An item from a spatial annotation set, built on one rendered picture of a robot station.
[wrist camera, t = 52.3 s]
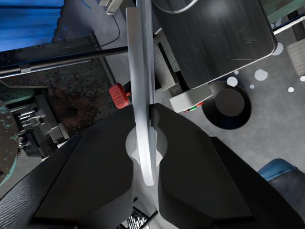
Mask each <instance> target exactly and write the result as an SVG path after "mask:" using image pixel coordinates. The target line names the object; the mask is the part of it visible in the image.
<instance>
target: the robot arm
mask: <svg viewBox="0 0 305 229"><path fill-rule="evenodd" d="M150 121H151V127H153V128H154V129H155V131H156V132H157V143H156V149H157V151H158V152H159V153H160V155H161V156H162V160H161V161H160V164H159V177H158V189H157V192H158V205H159V212H160V215H161V216H162V217H163V218H164V219H165V220H166V221H168V222H169V223H171V224H173V225H174V226H176V227H177V228H179V229H305V173H303V172H302V171H300V170H299V169H298V168H297V167H296V166H293V165H292V164H290V163H288V162H287V161H285V160H284V159H280V158H277V159H274V160H272V161H271V162H269V163H268V164H266V165H265V166H264V167H262V168H261V169H260V170H259V171H257V172H256V171H255V170H254V169H253V168H252V167H251V166H250V165H249V164H247V163H246V162H245V161H244V160H243V159H242V158H241V157H239V156H238V155H237V154H236V153H235V152H234V151H232V150H231V149H230V148H229V147H228V146H227V145H226V144H224V143H223V142H222V141H221V140H220V139H219V138H217V137H210V136H209V135H208V134H207V133H205V132H204V131H203V130H202V129H201V128H200V127H199V126H197V125H196V124H195V123H193V122H192V121H190V120H189V119H187V118H185V117H184V116H182V115H180V114H178V113H177V112H175V111H173V110H171V109H169V108H168V107H166V106H164V105H162V104H161V103H154V104H150ZM136 148H137V144H136V123H135V121H134V114H133V104H130V105H128V106H126V107H125V108H123V109H121V110H119V111H117V112H115V113H113V114H111V115H109V116H107V117H105V118H104V119H102V120H100V121H99V122H97V123H96V124H95V125H93V126H92V127H91V128H90V129H88V130H87V131H86V132H85V133H84V134H83V135H74V136H73V137H72V138H71V139H69V140H68V141H67V142H66V143H65V144H63V145H62V146H61V147H60V148H58V149H57V150H56V151H55V152H53V153H52V154H51V155H50V156H49V157H48V158H46V159H45V160H44V161H43V162H41V163H40V164H39V165H38V166H36V167H35V168H34V169H33V170H32V171H30V172H29V173H28V174H27V175H26V176H25V177H23V178H22V179H21V180H20V181H19V182H18V183H16V184H15V185H14V186H13V187H12V188H11V189H10V190H9V191H8V192H7V193H6V194H5V195H4V196H3V197H2V198H1V199H0V229H113V228H115V227H116V226H118V225H119V224H121V223H122V222H124V221H125V220H127V219H128V218H129V217H130V216H131V214H132V211H133V198H134V170H133V161H132V160H131V158H130V156H131V155H132V153H133V152H134V151H135V150H136Z"/></svg>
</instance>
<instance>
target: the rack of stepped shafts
mask: <svg viewBox="0 0 305 229"><path fill-rule="evenodd" d="M136 201H137V197H136V198H134V199H133V203H134V202H136ZM157 214H158V211H157V210H156V211H155V212H154V213H153V214H152V215H151V216H150V217H148V216H147V215H146V214H144V213H143V212H142V211H140V210H139V209H137V208H136V207H134V206H133V211H132V214H131V216H130V217H129V218H128V219H127V223H128V227H127V228H126V227H125V226H124V225H122V224H119V225H118V226H116V227H115V228H113V229H150V227H149V223H150V222H151V221H152V220H153V219H154V218H155V217H156V215H157ZM144 217H145V218H144Z"/></svg>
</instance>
